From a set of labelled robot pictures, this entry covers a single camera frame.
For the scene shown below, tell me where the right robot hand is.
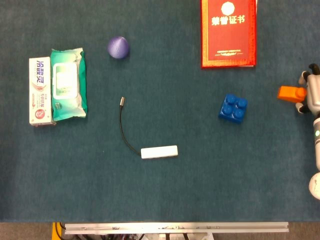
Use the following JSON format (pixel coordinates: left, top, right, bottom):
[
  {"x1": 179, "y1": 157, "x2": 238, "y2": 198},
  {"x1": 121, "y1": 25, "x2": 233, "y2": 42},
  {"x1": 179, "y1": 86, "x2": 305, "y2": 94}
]
[{"x1": 295, "y1": 63, "x2": 320, "y2": 116}]

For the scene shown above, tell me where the orange building block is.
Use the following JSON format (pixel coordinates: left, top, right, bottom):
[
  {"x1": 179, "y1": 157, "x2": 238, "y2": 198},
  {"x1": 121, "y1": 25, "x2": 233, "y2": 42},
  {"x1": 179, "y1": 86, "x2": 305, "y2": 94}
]
[{"x1": 277, "y1": 85, "x2": 308, "y2": 104}]

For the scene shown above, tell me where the blue building block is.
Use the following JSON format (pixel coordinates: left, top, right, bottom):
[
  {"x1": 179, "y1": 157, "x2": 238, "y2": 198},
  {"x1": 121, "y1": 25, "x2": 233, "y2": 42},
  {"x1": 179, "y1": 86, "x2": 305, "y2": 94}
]
[{"x1": 218, "y1": 93, "x2": 249, "y2": 125}]

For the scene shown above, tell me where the red certificate book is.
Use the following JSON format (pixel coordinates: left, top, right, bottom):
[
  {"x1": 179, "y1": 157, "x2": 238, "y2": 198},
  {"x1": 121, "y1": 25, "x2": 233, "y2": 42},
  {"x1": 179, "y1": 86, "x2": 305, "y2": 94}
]
[{"x1": 200, "y1": 0, "x2": 257, "y2": 69}]

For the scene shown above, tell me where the teal table cloth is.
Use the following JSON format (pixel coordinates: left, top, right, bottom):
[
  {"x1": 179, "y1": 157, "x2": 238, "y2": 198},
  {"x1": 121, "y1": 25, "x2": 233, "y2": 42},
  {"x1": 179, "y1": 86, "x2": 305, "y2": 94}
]
[{"x1": 0, "y1": 0, "x2": 320, "y2": 223}]

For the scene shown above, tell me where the purple ball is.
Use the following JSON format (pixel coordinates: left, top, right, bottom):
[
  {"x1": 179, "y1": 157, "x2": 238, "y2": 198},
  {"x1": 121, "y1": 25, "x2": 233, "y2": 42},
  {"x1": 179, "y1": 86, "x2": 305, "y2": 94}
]
[{"x1": 107, "y1": 36, "x2": 131, "y2": 60}]

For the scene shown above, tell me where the green wet wipes pack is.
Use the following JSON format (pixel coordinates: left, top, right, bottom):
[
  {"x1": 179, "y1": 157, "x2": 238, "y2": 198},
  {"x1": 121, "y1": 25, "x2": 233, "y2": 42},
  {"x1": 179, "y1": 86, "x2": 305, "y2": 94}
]
[{"x1": 49, "y1": 47, "x2": 88, "y2": 122}]

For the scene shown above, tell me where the white toothpaste box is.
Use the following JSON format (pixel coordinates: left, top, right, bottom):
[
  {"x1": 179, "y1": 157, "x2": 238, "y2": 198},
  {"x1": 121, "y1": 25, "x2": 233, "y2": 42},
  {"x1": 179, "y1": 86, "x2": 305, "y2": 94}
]
[{"x1": 28, "y1": 56, "x2": 56, "y2": 127}]

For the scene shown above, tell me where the white USB hub with cable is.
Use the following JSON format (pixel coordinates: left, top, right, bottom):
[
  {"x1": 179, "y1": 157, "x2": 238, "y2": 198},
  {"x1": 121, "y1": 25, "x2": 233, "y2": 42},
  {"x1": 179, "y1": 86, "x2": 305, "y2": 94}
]
[{"x1": 118, "y1": 96, "x2": 179, "y2": 160}]

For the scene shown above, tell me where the aluminium frame rail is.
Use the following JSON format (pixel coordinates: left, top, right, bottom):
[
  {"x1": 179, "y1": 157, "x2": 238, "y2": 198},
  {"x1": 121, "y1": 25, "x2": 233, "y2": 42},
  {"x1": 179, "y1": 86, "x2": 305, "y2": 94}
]
[{"x1": 64, "y1": 221, "x2": 290, "y2": 235}]

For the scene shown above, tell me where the black cable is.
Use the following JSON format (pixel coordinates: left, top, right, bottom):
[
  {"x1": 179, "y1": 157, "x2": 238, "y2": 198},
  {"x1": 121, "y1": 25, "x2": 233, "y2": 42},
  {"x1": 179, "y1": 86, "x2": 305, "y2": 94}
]
[{"x1": 55, "y1": 221, "x2": 66, "y2": 240}]

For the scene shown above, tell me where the yellow frame part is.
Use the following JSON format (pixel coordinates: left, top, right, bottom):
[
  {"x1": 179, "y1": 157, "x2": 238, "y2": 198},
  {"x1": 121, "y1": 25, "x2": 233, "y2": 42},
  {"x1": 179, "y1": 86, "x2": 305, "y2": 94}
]
[{"x1": 51, "y1": 221, "x2": 66, "y2": 240}]

